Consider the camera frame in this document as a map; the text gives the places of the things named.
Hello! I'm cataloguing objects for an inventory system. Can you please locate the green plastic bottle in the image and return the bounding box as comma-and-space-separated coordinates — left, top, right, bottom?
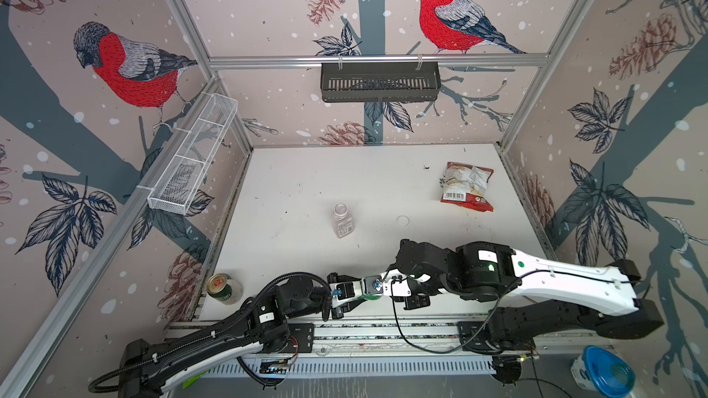
361, 293, 383, 300

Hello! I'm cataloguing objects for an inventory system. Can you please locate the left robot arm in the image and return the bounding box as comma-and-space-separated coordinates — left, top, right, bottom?
88, 271, 361, 397

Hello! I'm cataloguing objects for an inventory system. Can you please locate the white bottle cap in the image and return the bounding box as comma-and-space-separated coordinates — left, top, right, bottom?
396, 216, 410, 227

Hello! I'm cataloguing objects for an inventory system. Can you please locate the clear plastic bottle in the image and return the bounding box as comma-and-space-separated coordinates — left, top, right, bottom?
333, 204, 354, 239

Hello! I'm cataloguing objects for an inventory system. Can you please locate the red snack bag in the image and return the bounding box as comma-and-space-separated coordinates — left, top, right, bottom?
441, 161, 494, 213

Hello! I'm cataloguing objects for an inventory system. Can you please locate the green tin can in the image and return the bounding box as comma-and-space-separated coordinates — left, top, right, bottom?
206, 273, 243, 305

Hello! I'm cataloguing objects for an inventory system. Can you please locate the green snack packet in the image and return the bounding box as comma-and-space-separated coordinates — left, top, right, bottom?
183, 373, 203, 389

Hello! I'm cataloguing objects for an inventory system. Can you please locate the blue lidded container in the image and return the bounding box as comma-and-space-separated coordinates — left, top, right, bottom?
571, 346, 636, 398

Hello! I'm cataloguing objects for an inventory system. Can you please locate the black hanging basket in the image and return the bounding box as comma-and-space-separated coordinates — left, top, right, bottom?
320, 62, 442, 103

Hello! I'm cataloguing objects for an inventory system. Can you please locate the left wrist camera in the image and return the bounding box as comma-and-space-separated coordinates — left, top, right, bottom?
330, 280, 363, 302

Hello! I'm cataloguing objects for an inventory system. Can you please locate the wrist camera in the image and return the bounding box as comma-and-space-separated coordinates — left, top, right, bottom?
330, 280, 363, 302
361, 271, 412, 298

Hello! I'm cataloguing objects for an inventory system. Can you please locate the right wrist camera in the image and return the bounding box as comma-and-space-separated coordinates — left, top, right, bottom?
361, 271, 412, 298

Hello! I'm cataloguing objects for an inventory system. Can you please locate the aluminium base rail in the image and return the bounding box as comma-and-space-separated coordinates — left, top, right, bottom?
162, 314, 610, 357

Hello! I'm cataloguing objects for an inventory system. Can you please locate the white wire basket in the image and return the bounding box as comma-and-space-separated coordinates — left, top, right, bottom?
147, 93, 238, 217

